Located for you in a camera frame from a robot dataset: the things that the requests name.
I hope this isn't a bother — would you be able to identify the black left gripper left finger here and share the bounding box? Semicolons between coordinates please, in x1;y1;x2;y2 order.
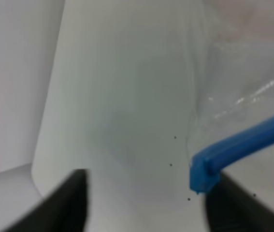
5;169;89;232

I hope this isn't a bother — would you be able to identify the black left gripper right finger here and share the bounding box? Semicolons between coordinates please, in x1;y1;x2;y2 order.
204;173;274;232

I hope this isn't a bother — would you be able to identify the clear zip bag blue seal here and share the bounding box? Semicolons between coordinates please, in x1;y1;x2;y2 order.
187;0;274;193

